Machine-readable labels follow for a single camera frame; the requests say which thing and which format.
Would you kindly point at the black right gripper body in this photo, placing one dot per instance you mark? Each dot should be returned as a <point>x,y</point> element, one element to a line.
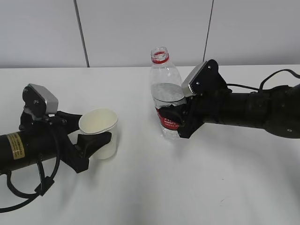
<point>202,109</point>

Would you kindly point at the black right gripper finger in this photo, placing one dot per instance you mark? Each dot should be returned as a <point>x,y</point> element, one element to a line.
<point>172,117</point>
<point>182,103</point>

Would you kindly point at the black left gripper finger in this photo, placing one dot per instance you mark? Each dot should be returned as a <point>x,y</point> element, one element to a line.
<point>90,144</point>
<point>70,121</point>

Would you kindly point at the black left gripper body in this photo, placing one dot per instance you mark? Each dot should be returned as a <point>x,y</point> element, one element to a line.
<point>47,137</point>

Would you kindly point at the white paper cup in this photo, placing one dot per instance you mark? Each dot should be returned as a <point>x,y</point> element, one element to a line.
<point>99,121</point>

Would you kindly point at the clear water bottle red label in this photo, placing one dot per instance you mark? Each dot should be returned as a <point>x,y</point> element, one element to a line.
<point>165,80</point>

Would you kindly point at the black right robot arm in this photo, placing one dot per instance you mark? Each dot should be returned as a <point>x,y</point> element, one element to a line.
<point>275,110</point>

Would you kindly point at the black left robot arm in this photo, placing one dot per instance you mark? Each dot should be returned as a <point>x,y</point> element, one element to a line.
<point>12,156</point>

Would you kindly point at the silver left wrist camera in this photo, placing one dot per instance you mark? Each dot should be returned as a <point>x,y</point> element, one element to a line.
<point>39,101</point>

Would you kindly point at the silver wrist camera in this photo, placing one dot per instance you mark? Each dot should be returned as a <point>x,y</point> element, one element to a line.
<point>205,77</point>
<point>39,101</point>

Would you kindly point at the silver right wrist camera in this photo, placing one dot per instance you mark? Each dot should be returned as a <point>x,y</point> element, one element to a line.
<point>205,77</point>

